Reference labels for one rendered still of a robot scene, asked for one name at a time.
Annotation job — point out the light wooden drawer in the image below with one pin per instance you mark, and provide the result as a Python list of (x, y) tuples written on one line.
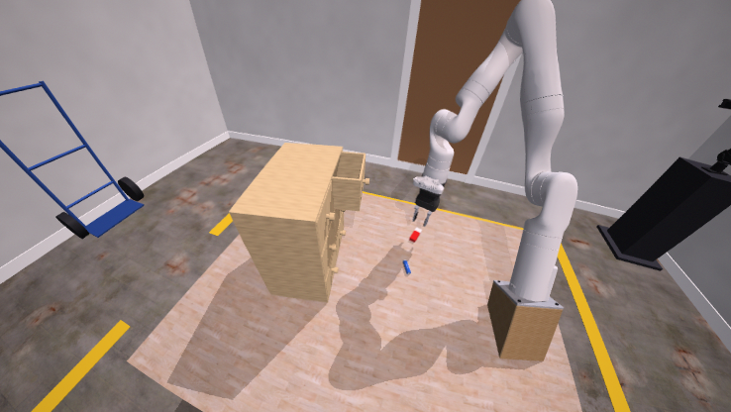
[(338, 213), (326, 212), (346, 190), (331, 272), (328, 248), (340, 232)]

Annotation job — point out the small wooden chest of drawers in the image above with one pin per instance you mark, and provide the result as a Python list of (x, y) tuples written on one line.
[(276, 219)]

